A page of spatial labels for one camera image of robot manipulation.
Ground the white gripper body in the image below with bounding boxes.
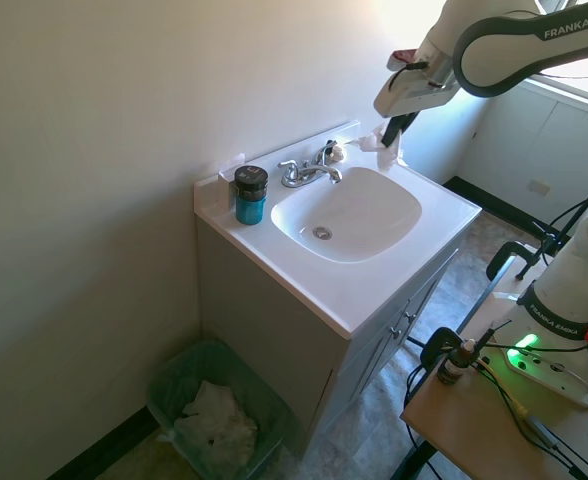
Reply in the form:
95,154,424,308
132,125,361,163
373,77,460,120

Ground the white tissue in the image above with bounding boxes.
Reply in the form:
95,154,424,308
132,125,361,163
355,121,410,174

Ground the green trash bin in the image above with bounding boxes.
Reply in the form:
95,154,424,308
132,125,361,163
147,338,293,480

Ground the teal jar with black lid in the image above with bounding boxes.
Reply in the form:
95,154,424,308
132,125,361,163
232,164,269,227

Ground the black table clamp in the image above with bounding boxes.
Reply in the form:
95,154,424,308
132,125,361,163
419,327,463,372
485,240,541,284

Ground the white sink vanity top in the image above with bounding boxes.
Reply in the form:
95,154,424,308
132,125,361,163
193,119,484,342

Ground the grey vanity cabinet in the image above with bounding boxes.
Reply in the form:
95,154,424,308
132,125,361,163
196,218,461,462

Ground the amber dropper bottle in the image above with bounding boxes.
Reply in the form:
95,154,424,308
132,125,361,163
437,339,478,386

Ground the crumpled white paper waste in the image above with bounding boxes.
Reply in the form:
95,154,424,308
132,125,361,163
173,379,261,466

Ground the chrome two-handle faucet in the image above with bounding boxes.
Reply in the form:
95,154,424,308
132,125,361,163
277,139,344,190

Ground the black camera stand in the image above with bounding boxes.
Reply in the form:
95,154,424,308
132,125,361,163
516,167,588,281

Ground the black table cable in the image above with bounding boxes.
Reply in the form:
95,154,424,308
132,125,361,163
404,347,478,454

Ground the yellow cable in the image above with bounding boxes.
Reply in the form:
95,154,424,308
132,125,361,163
476,355,531,417

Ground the black cable adapter box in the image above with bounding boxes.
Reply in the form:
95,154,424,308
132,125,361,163
525,416,564,452

